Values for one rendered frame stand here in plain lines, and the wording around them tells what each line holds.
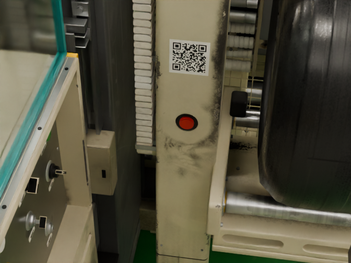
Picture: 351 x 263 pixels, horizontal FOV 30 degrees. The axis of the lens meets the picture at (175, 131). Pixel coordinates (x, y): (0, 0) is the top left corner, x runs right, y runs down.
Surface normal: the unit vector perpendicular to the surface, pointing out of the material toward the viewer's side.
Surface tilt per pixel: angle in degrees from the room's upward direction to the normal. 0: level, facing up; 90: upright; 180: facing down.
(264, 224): 0
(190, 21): 90
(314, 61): 56
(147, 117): 90
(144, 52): 90
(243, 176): 0
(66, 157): 90
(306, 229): 0
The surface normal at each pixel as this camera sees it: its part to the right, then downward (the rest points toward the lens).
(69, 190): -0.14, 0.66
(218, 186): 0.02, -0.75
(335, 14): -0.07, -0.20
